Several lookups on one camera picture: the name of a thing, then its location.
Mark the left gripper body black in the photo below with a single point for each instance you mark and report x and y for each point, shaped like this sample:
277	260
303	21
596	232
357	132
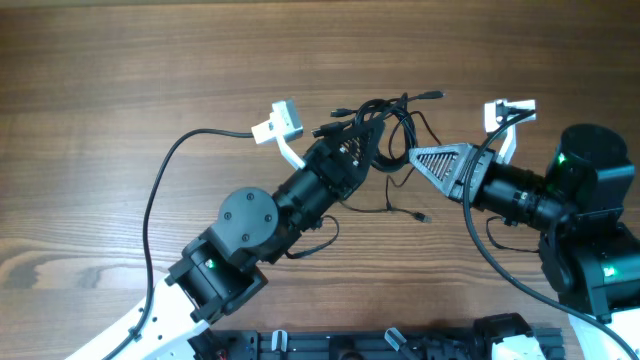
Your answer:
330	172

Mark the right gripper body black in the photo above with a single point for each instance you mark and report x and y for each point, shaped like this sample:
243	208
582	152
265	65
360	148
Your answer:
478	173

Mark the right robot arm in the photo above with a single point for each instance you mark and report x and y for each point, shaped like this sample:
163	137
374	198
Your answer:
588	256

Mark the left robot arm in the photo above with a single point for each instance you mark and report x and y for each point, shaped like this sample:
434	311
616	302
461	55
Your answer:
218	271

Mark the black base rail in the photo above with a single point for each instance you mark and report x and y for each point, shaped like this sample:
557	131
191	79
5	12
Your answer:
430	344

